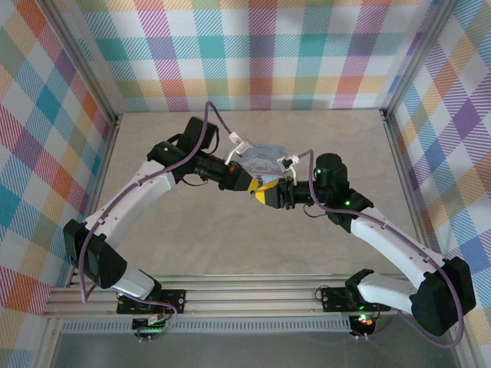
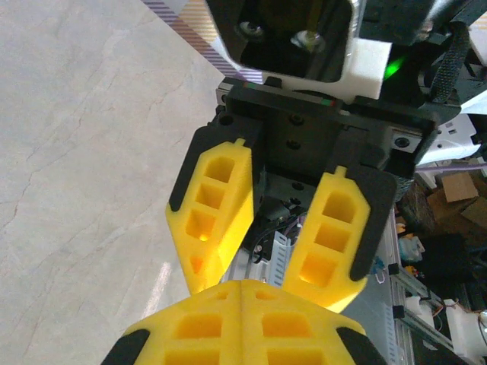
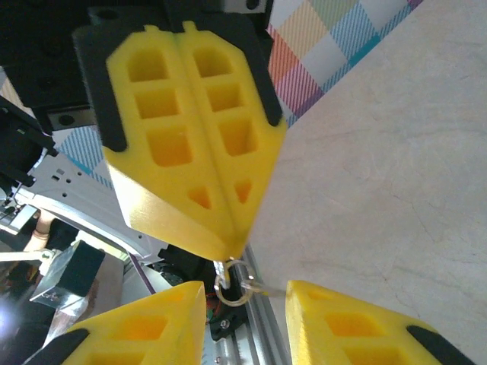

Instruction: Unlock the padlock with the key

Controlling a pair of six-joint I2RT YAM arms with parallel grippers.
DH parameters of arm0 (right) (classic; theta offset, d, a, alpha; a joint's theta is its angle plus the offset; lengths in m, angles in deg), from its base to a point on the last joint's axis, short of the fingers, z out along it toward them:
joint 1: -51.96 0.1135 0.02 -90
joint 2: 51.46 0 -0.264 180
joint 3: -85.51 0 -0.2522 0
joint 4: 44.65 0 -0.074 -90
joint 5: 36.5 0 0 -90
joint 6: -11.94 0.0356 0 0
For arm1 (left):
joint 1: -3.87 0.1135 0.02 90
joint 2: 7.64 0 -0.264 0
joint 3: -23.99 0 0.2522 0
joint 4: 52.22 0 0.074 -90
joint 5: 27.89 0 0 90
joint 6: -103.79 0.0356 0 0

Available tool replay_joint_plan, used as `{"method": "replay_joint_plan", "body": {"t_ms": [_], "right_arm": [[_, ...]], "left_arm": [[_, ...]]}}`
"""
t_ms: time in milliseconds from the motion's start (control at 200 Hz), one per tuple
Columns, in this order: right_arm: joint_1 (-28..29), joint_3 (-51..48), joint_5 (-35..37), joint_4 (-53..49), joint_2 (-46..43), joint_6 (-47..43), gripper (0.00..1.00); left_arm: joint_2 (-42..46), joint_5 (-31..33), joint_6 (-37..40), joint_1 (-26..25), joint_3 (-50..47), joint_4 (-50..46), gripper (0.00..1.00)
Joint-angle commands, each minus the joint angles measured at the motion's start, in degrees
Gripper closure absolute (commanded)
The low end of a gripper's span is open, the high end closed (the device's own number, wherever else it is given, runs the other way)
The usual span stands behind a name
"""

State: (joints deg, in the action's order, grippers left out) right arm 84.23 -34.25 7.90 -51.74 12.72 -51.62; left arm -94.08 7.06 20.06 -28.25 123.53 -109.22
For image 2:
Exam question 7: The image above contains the white plastic machine part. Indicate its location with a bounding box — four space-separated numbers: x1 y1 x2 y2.
433 112 487 163

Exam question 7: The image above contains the black braided cable sleeve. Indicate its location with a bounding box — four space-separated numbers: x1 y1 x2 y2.
431 22 475 104

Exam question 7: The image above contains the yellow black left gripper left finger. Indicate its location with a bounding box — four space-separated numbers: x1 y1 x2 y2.
100 280 244 365

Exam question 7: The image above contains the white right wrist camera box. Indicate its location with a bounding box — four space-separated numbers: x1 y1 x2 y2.
207 0 393 100

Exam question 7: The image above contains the grey slotted cable duct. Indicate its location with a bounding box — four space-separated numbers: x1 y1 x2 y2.
266 230 293 288

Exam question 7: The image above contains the brown cardboard box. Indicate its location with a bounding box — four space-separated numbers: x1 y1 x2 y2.
440 172 479 204
459 196 487 230

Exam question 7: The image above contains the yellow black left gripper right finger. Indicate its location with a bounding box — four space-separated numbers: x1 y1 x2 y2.
242 280 390 365

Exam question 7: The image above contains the white plastic block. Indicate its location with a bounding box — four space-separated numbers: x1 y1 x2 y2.
443 300 487 343

